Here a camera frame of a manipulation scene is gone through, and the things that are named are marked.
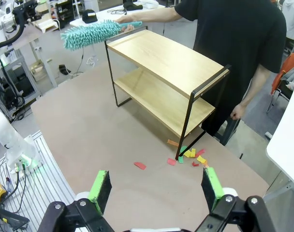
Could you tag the black cap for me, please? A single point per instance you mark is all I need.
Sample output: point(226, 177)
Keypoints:
point(89, 17)

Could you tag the two-tier wooden shelf black frame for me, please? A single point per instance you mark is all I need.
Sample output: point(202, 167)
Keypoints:
point(161, 55)

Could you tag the teal microfiber duster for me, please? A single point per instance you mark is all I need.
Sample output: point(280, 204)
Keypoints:
point(89, 33)

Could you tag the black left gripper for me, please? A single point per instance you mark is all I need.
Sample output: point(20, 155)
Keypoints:
point(21, 12)

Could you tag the aluminium base plate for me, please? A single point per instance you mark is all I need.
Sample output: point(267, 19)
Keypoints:
point(45, 169)

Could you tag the small red paper scrap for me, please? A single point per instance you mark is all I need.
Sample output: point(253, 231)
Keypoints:
point(195, 164)

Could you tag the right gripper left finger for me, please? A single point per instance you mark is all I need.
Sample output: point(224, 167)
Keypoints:
point(99, 188)

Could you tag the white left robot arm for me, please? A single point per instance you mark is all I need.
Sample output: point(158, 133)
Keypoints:
point(14, 145)

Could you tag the black stool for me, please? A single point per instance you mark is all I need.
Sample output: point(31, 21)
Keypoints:
point(228, 130)

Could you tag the green paper scrap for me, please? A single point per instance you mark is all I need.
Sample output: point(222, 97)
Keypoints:
point(180, 159)
point(183, 149)

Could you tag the person's right forearm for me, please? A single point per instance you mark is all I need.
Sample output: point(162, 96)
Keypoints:
point(149, 17)

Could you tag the black floor object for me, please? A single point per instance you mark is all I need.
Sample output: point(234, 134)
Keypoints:
point(63, 70)

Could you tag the long red paper scrap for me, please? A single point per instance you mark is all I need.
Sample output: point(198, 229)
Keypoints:
point(200, 152)

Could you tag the yellow paper scrap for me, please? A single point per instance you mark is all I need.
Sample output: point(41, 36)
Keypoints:
point(201, 159)
point(187, 154)
point(193, 153)

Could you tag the person's right hand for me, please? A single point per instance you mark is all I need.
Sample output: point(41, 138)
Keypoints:
point(126, 19)

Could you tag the person in black shirt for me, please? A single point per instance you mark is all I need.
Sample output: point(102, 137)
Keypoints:
point(234, 48)

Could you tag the person's left forearm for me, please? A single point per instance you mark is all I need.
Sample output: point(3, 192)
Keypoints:
point(248, 96)

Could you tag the person's left hand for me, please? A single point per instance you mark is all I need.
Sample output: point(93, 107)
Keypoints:
point(237, 111)

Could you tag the orange paper scrap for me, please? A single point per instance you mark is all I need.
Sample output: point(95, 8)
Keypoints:
point(206, 165)
point(172, 142)

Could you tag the white step stool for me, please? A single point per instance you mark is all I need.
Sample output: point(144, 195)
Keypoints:
point(46, 25)

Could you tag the metal cart with controllers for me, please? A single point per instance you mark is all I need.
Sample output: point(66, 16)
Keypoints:
point(19, 79)

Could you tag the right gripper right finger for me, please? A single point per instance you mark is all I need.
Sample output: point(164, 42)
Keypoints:
point(213, 191)

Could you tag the open cardboard box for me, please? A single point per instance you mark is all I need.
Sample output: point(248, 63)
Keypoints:
point(37, 72)

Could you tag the white table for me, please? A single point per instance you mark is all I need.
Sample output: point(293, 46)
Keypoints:
point(289, 135)
point(106, 17)

